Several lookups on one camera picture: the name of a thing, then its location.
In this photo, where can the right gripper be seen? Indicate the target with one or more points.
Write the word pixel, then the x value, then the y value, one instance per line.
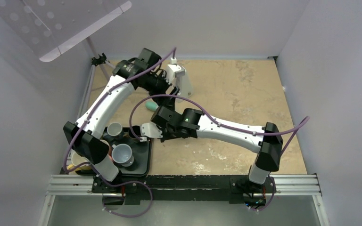
pixel 165 136

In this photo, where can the light grey mug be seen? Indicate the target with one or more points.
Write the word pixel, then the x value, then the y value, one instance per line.
pixel 122 154

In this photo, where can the tripod stand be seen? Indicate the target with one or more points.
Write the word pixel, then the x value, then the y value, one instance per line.
pixel 99 59

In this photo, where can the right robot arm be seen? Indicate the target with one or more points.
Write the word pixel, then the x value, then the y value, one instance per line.
pixel 166 124

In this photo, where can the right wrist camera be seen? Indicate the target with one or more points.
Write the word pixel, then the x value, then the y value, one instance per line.
pixel 151 130

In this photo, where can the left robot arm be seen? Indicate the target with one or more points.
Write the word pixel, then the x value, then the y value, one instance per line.
pixel 127 76

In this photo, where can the black tray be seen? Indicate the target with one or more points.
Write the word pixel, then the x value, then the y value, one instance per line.
pixel 137 159

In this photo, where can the brown mug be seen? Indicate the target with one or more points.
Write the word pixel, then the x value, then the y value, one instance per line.
pixel 132 135

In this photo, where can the pink mug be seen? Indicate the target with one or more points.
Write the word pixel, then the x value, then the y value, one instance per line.
pixel 110 149

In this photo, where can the aluminium frame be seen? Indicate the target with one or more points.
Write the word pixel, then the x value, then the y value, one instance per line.
pixel 286 185

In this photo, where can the perforated light panel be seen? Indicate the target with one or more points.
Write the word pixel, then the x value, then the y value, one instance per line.
pixel 52 27

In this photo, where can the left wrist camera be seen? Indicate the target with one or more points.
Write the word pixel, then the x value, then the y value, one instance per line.
pixel 175 72

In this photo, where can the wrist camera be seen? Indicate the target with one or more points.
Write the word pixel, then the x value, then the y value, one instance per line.
pixel 151 130
pixel 175 72

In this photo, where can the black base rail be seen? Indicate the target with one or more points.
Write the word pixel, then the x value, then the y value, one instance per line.
pixel 234 189

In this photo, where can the yellow mug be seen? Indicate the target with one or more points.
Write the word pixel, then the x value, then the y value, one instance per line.
pixel 78 162

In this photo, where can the teal toy microphone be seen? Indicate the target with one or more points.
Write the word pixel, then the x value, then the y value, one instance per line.
pixel 151 105

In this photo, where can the white metronome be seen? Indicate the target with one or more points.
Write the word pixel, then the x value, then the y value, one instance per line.
pixel 183 82

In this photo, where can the blue-grey mug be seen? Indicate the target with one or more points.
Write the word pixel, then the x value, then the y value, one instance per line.
pixel 114 131

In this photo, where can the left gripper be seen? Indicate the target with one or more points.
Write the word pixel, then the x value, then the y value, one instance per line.
pixel 166 84

